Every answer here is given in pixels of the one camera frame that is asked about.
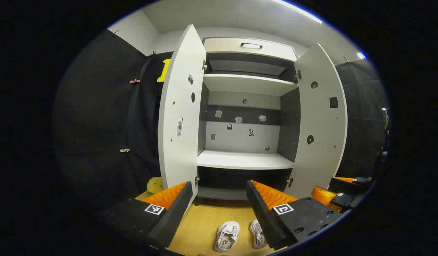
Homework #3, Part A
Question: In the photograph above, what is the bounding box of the yellow green round object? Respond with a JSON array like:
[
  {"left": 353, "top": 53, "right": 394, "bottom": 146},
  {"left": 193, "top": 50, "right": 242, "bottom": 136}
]
[{"left": 147, "top": 177, "right": 165, "bottom": 195}]

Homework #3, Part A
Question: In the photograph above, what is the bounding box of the white canvas shoe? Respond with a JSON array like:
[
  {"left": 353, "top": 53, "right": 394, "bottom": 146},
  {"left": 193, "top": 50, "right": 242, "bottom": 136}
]
[
  {"left": 214, "top": 221, "right": 240, "bottom": 253},
  {"left": 249, "top": 219, "right": 269, "bottom": 249}
]

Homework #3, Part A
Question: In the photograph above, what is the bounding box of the white cabinet door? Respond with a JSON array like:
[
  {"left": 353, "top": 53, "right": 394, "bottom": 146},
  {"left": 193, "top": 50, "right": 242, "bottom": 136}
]
[
  {"left": 158, "top": 24, "right": 207, "bottom": 208},
  {"left": 285, "top": 43, "right": 348, "bottom": 199}
]

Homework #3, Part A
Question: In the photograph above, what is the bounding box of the white cabinet drawer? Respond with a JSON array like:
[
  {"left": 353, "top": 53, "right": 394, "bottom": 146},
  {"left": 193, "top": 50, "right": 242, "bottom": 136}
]
[{"left": 204, "top": 37, "right": 298, "bottom": 62}]

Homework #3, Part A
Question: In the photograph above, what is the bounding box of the white shoe cabinet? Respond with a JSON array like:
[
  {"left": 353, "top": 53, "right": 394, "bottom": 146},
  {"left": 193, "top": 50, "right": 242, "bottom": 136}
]
[{"left": 196, "top": 36, "right": 301, "bottom": 207}]

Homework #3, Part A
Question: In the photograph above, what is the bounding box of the black backdrop cloth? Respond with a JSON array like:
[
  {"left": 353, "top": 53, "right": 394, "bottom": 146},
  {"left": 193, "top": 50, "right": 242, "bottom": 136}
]
[{"left": 53, "top": 30, "right": 391, "bottom": 214}]

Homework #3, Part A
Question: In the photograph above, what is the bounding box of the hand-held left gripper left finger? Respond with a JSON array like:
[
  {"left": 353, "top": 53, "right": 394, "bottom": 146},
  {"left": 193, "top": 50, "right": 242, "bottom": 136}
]
[{"left": 100, "top": 181, "right": 194, "bottom": 249}]

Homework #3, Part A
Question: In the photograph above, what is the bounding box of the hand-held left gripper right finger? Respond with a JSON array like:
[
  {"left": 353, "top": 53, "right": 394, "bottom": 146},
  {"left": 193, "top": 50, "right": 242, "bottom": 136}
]
[{"left": 245, "top": 180, "right": 344, "bottom": 250}]

